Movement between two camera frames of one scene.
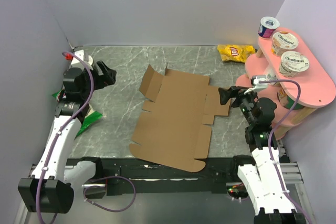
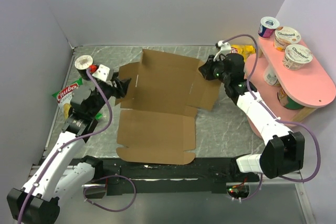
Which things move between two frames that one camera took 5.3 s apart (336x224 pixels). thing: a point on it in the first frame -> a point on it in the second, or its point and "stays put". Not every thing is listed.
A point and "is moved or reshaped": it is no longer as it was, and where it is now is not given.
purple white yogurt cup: [268, 26] stays put
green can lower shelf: [287, 102] stays put
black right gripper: [225, 94] -> [206, 70]
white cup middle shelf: [271, 75] stays put
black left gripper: [107, 78] -> [122, 85]
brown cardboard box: [171, 132] is moved or reshaped
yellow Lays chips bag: [235, 53] stays put
